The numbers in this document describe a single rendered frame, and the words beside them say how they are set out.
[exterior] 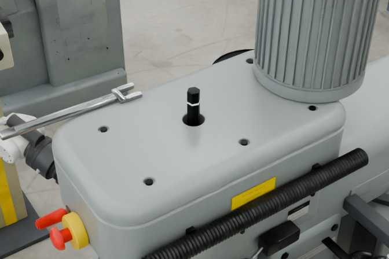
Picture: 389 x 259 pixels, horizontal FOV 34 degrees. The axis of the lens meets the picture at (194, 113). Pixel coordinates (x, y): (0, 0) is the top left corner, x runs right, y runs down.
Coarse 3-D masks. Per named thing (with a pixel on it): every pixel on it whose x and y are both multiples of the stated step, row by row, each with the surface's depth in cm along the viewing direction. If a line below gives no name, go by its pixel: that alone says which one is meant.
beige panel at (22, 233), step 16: (0, 112) 291; (0, 160) 305; (0, 176) 310; (16, 176) 317; (0, 192) 316; (16, 192) 322; (0, 208) 322; (16, 208) 328; (32, 208) 341; (0, 224) 328; (16, 224) 332; (32, 224) 332; (0, 240) 323; (16, 240) 323; (32, 240) 323; (0, 256) 316
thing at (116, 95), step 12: (132, 84) 111; (108, 96) 108; (120, 96) 108; (132, 96) 108; (72, 108) 105; (84, 108) 106; (96, 108) 106; (36, 120) 103; (48, 120) 103; (60, 120) 104; (0, 132) 101; (12, 132) 101; (24, 132) 101
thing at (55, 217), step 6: (54, 210) 113; (60, 210) 112; (66, 210) 113; (48, 216) 112; (54, 216) 112; (60, 216) 112; (36, 222) 111; (42, 222) 111; (48, 222) 111; (54, 222) 112; (42, 228) 111
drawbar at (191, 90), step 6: (192, 90) 101; (198, 90) 101; (192, 96) 100; (198, 96) 101; (192, 102) 101; (198, 102) 101; (192, 108) 102; (198, 108) 102; (192, 114) 103; (198, 114) 103; (192, 120) 103; (198, 120) 104; (192, 126) 104
